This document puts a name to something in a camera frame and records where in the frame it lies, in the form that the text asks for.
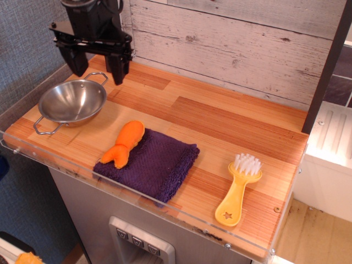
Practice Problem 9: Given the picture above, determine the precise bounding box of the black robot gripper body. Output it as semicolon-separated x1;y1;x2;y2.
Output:
49;1;133;60

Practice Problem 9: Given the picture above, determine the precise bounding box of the orange plush toy on floor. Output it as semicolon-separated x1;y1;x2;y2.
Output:
15;252;43;264

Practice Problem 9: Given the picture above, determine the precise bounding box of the clear acrylic edge guard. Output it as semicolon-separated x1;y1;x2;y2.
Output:
2;126;307;263

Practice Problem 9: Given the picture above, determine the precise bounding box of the purple knitted cloth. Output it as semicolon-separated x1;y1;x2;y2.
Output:
93;129;200;203

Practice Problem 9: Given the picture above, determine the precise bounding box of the grey toy fridge cabinet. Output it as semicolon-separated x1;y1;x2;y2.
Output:
50;169;251;263

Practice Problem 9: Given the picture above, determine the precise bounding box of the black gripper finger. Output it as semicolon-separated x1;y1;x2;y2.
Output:
57;44;88;77
105;54;130;85

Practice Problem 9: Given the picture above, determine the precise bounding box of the silver dispenser panel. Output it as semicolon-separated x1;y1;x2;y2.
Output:
109;216;176;263

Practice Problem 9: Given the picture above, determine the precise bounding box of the yellow scrub brush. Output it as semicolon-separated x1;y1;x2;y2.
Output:
214;153;262;227

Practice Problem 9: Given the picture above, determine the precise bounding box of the white toy sink unit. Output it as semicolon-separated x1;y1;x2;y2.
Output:
293;102;351;221

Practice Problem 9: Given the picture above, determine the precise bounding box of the dark right shelf post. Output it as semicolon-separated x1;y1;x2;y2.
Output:
301;0;351;134

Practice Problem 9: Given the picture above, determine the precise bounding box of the orange plush fish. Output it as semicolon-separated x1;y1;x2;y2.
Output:
101;120;145;169

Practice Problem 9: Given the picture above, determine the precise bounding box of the small stainless steel wok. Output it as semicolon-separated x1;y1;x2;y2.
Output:
34;72;108;135

